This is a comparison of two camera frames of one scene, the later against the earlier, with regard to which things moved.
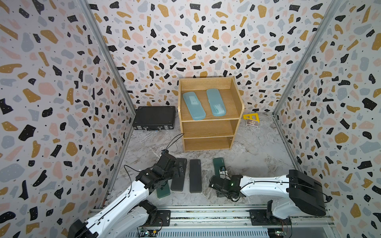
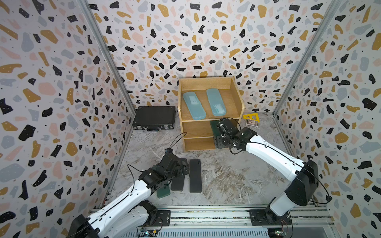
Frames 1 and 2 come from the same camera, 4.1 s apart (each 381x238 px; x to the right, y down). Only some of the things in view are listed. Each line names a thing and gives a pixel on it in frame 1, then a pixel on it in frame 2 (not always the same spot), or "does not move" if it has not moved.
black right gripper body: x=222 y=195 → x=222 y=142
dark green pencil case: x=218 y=162 → x=216 y=131
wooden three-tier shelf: x=213 y=132 does not move
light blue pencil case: x=216 y=102 does not move
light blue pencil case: x=194 y=106 does not move
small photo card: x=252 y=123 does not move
